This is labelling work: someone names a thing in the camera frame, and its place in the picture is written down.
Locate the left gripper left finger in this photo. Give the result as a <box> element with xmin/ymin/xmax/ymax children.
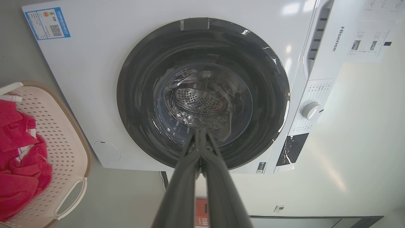
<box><xmin>151</xmin><ymin>128</ymin><xmax>202</xmax><ymax>228</ymax></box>

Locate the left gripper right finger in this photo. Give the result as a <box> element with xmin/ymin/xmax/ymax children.
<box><xmin>199</xmin><ymin>128</ymin><xmax>254</xmax><ymax>228</ymax></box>

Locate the beige perforated plastic laundry basket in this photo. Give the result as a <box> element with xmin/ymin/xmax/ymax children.
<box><xmin>0</xmin><ymin>81</ymin><xmax>92</xmax><ymax>228</ymax></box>

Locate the red orange box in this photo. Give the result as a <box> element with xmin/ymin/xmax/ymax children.
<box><xmin>194</xmin><ymin>198</ymin><xmax>209</xmax><ymax>228</ymax></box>

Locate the black washer display panel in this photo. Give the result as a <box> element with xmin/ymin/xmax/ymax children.
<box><xmin>276</xmin><ymin>133</ymin><xmax>309</xmax><ymax>167</ymax></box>

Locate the round white filter cover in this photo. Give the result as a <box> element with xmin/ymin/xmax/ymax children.
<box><xmin>93</xmin><ymin>141</ymin><xmax>121</xmax><ymax>161</ymax></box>

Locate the perforated steel washer drum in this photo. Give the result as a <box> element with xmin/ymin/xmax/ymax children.
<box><xmin>172</xmin><ymin>83</ymin><xmax>235</xmax><ymax>131</ymax></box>

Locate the dark round washing machine door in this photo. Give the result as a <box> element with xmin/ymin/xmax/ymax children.
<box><xmin>116</xmin><ymin>17</ymin><xmax>290</xmax><ymax>170</ymax></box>

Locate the white washer control knob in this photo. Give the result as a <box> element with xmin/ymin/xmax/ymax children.
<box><xmin>302</xmin><ymin>102</ymin><xmax>322</xmax><ymax>120</ymax></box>

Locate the white Hisense washing machine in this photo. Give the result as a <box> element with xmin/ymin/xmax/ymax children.
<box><xmin>22</xmin><ymin>0</ymin><xmax>405</xmax><ymax>174</ymax></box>

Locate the red garment with white trim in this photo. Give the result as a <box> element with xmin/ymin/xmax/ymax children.
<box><xmin>0</xmin><ymin>100</ymin><xmax>53</xmax><ymax>222</ymax></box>

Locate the grey tape strip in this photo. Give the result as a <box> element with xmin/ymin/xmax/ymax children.
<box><xmin>180</xmin><ymin>17</ymin><xmax>210</xmax><ymax>31</ymax></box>

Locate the white detergent drawer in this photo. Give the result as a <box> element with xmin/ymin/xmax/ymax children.
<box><xmin>303</xmin><ymin>0</ymin><xmax>335</xmax><ymax>80</ymax></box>

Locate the printed paper sheet with photos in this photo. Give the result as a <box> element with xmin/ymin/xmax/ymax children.
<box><xmin>346</xmin><ymin>20</ymin><xmax>400</xmax><ymax>63</ymax></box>

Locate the blue energy label sticker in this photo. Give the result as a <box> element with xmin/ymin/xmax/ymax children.
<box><xmin>25</xmin><ymin>7</ymin><xmax>71</xmax><ymax>41</ymax></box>

